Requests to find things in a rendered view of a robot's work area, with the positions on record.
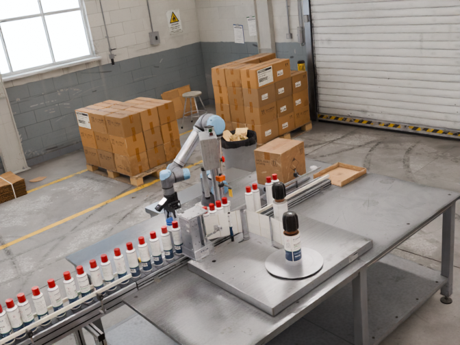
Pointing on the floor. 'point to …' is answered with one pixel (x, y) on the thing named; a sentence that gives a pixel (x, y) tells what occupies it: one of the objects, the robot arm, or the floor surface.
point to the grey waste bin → (240, 158)
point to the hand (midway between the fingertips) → (171, 222)
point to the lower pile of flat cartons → (11, 187)
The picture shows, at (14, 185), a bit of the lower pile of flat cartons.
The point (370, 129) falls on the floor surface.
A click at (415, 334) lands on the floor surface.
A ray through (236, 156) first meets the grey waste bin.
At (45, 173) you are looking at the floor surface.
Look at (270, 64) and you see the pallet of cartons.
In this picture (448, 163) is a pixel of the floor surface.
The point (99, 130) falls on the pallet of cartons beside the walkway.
